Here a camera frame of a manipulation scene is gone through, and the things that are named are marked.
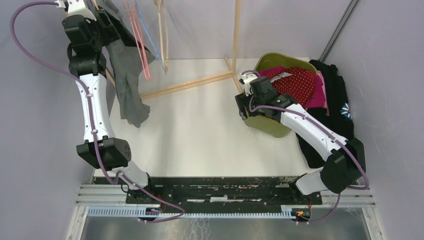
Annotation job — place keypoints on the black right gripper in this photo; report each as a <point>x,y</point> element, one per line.
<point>242,100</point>

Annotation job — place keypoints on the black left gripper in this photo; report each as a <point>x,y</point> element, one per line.
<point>109,33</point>

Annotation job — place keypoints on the red polka dot skirt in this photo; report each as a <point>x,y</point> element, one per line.
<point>295,81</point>

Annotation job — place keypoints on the grey skirt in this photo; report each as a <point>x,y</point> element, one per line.
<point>127,67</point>

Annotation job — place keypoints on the magenta pleated skirt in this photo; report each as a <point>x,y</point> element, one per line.
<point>318,99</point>

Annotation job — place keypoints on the wooden hanger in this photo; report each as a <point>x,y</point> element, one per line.
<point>163,33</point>

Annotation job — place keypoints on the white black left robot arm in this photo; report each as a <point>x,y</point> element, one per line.
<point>100,148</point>

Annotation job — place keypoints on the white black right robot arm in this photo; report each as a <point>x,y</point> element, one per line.
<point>344,160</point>

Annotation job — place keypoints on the olive green laundry basket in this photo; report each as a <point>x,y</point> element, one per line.
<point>265,62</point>

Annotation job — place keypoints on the wooden clothes rack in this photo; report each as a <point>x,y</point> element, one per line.
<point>231,73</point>

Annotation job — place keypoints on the black floral garment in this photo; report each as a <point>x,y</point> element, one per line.
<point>336,114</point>

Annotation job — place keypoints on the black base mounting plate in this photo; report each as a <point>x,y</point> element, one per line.
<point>172,198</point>

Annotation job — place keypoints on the metal wall rail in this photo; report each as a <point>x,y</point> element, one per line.
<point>338,29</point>

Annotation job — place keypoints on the aluminium rail frame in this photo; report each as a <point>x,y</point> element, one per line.
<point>356,219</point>

